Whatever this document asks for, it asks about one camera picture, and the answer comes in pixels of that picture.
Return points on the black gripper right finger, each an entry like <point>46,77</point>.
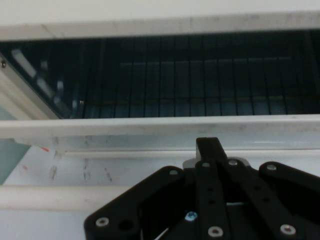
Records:
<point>275,190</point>

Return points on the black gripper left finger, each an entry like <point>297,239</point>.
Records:
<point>210,190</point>

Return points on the cream toaster oven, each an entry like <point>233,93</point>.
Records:
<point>150,27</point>

